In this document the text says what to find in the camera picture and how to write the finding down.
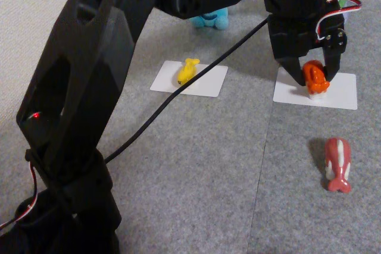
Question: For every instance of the orange shrimp sushi toy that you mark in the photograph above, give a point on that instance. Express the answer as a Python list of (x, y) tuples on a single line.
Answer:
[(315, 78)]

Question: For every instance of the yellow egg sushi toy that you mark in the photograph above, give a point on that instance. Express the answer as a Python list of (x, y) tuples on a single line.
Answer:
[(187, 72)]

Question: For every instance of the blue Wooper plush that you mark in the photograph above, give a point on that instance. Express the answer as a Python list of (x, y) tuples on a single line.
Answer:
[(208, 20)]

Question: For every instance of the red tuna sushi toy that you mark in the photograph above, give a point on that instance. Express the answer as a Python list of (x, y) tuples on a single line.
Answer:
[(336, 161)]

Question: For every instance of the white card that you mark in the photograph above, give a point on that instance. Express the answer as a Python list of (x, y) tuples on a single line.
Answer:
[(208, 84), (342, 93)]

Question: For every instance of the grey felt mat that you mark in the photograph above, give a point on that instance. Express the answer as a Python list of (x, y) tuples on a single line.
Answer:
[(178, 206), (297, 221)]

